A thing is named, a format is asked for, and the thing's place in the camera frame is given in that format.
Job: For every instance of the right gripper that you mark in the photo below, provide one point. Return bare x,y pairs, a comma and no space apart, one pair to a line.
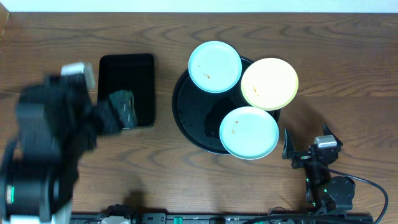
289,153

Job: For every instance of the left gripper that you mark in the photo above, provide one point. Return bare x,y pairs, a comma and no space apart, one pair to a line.
101,116

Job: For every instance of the light blue plate bottom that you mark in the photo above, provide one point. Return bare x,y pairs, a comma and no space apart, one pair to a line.
249,133

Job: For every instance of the light blue plate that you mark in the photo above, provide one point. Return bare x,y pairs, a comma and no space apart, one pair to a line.
215,67
249,133

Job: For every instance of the green yellow sponge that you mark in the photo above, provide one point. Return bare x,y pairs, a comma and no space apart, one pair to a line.
123,102

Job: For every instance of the yellow plate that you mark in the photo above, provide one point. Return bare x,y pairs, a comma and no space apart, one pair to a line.
269,84

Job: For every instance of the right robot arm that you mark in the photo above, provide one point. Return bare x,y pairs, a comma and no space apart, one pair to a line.
327,194

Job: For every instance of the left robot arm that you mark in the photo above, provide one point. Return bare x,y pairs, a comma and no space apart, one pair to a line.
35,187

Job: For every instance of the black rectangular tray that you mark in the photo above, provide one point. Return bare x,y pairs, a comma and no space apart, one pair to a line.
133,72

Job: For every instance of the black round tray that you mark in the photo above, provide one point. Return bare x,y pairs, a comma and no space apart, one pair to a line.
198,113

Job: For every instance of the light blue plate top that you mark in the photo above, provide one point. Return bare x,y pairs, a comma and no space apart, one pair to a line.
215,67

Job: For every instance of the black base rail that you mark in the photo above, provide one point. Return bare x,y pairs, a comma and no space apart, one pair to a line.
123,214

